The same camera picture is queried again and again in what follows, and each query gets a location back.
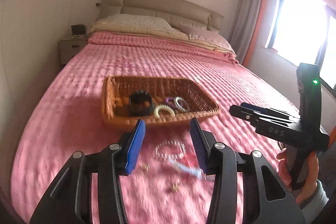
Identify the grey orange curtain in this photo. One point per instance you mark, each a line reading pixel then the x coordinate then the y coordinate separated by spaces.
pixel 243 27

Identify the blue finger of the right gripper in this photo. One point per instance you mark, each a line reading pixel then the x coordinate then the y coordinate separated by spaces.
pixel 268 111
pixel 259 120

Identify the pink star hair clip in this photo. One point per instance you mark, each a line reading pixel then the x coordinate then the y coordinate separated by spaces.
pixel 196 172

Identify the pink satin pillow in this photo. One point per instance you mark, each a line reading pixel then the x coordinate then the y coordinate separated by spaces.
pixel 199 34

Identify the grey nightstand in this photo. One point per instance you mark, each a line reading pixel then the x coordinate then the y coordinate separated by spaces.
pixel 70 45

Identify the brown wicker basket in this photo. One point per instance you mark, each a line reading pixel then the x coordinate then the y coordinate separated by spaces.
pixel 186 98

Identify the beige padded headboard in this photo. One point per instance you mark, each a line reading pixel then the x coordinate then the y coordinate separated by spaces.
pixel 175 12

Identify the window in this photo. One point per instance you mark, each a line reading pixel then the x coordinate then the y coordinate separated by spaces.
pixel 303 31

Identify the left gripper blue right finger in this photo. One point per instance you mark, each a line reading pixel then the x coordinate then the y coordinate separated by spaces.
pixel 216 158

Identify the white wardrobe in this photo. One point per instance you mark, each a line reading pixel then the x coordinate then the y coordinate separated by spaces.
pixel 30 31

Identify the grey sleeve forearm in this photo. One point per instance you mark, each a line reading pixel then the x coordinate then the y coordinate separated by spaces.
pixel 312 207

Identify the black scrunchie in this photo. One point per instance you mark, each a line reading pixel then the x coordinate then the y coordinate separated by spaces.
pixel 140 104

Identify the person's right hand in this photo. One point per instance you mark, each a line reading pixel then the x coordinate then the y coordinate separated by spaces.
pixel 310 185

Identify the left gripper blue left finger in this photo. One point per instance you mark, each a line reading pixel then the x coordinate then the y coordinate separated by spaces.
pixel 118 159

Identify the white textured pillow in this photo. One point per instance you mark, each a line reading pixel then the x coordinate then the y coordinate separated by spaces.
pixel 131 23

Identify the black box on nightstand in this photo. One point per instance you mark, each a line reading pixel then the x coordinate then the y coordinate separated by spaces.
pixel 78 29

